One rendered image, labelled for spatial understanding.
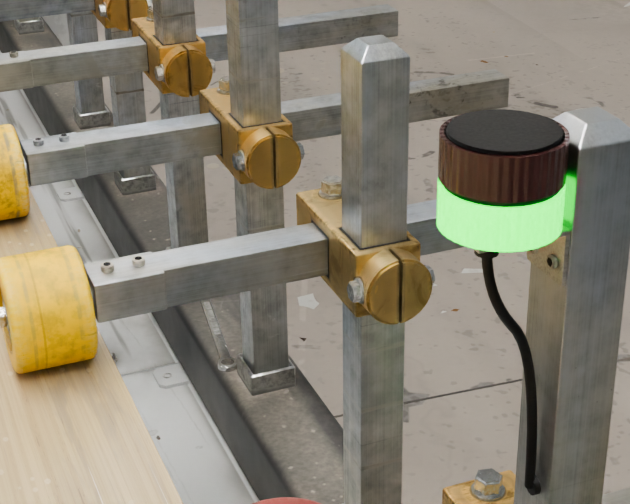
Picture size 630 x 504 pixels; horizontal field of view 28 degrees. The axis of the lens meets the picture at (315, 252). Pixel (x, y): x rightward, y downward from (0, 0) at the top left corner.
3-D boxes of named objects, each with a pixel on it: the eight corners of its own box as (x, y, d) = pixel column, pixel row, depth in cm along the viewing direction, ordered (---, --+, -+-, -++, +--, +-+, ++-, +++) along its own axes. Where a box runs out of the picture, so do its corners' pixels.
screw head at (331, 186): (340, 186, 96) (340, 171, 95) (351, 196, 94) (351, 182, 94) (315, 190, 95) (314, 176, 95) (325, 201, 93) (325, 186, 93)
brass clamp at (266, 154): (256, 131, 120) (254, 80, 118) (308, 183, 109) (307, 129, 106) (194, 141, 118) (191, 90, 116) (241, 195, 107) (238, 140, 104)
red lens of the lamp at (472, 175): (524, 144, 63) (527, 102, 62) (591, 189, 58) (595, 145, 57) (416, 163, 61) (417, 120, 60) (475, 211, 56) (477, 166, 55)
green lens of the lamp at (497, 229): (521, 189, 64) (524, 149, 63) (586, 238, 59) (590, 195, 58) (415, 210, 62) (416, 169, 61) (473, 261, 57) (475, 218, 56)
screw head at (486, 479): (494, 477, 80) (495, 461, 79) (511, 496, 78) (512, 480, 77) (465, 485, 79) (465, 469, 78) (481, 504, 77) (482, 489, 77)
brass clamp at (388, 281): (362, 237, 99) (362, 179, 97) (439, 316, 88) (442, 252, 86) (289, 252, 97) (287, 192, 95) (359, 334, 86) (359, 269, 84)
